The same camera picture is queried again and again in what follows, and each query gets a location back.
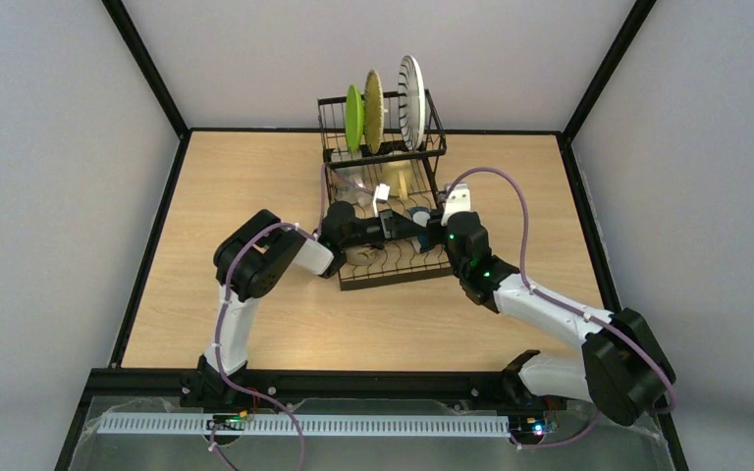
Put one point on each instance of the black wire dish rack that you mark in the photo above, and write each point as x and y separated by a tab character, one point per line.
401	264

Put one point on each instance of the round bamboo tray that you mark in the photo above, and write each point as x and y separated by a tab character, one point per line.
374	114

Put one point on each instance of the right circuit board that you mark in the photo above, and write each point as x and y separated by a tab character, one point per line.
532	426

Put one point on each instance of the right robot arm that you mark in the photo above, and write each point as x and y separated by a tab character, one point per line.
621	368

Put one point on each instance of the white slotted cable duct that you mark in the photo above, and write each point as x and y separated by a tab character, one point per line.
273	425

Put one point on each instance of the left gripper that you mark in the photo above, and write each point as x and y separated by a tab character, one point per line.
384	225

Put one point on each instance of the green plate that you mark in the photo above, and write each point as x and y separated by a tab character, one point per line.
354	118

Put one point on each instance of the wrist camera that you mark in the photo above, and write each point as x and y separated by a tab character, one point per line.
381	194
456	201

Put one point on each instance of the clear glass cup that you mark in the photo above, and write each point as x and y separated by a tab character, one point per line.
350	185

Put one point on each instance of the blue striped white plate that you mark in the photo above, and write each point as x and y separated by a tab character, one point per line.
412	103

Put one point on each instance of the white bowl dark rim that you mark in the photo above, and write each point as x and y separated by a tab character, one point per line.
432	234

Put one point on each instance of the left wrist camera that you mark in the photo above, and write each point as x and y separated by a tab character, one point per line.
381	194

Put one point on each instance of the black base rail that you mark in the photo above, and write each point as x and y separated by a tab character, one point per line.
473	390

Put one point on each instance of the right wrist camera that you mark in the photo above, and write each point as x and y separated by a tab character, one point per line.
456	201

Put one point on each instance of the white ceramic bowl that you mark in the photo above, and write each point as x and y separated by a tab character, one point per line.
364	255

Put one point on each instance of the circuit board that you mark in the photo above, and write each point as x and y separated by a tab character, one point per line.
532	426
230	421

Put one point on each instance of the left circuit board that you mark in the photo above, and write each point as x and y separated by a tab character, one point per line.
230	421

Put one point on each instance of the yellow mug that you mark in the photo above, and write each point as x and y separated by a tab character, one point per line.
399	177

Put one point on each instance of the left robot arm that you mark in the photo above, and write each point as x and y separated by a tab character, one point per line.
251	261

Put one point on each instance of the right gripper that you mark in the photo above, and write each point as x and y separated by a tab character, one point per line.
431	226

